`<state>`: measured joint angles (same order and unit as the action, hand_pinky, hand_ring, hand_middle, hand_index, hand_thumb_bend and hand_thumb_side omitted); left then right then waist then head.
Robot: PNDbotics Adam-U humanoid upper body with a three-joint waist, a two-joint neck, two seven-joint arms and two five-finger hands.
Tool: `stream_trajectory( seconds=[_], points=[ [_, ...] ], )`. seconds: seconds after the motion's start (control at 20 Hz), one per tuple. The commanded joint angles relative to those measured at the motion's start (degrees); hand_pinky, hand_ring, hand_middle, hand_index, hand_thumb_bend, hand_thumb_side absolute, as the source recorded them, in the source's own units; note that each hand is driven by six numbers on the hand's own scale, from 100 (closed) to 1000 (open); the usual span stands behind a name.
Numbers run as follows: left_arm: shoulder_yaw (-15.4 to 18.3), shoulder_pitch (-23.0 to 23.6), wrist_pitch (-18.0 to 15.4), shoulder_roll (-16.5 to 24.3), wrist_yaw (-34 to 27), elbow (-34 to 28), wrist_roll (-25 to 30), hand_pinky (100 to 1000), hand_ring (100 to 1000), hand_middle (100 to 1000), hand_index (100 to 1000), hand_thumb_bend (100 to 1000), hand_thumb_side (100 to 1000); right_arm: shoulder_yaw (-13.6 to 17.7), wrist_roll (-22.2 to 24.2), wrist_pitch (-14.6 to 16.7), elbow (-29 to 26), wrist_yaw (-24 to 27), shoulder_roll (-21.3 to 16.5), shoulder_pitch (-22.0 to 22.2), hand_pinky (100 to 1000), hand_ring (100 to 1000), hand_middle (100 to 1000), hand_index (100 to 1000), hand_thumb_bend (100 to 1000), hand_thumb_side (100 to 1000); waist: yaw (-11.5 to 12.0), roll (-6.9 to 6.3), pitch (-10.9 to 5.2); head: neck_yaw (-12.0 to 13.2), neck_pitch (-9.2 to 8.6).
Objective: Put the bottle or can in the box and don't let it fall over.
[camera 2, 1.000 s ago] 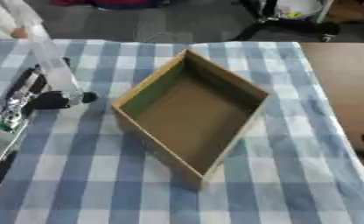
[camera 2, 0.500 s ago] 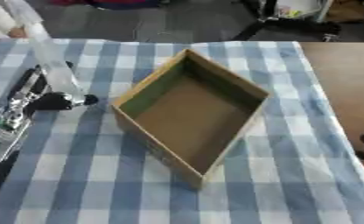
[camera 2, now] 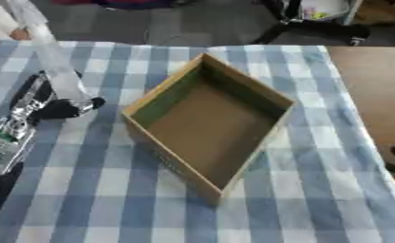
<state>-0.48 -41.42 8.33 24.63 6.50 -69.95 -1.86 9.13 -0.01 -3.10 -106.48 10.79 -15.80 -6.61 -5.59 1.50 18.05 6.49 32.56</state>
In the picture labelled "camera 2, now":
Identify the person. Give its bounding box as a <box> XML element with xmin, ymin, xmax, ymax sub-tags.
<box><xmin>0</xmin><ymin>0</ymin><xmax>51</xmax><ymax>39</ymax></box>

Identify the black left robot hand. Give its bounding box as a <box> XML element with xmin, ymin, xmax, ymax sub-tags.
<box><xmin>8</xmin><ymin>69</ymin><xmax>108</xmax><ymax>122</ymax></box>

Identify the person's hand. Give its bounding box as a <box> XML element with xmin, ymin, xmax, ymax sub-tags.
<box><xmin>8</xmin><ymin>28</ymin><xmax>33</xmax><ymax>42</ymax></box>

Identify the black office chair base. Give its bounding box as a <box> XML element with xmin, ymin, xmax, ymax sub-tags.
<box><xmin>249</xmin><ymin>0</ymin><xmax>372</xmax><ymax>47</ymax></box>

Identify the tan cardboard box green inside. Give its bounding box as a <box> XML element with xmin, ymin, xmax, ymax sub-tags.
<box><xmin>119</xmin><ymin>52</ymin><xmax>296</xmax><ymax>206</ymax></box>

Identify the brown cardboard box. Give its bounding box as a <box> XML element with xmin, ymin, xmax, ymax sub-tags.
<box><xmin>351</xmin><ymin>0</ymin><xmax>395</xmax><ymax>27</ymax></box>

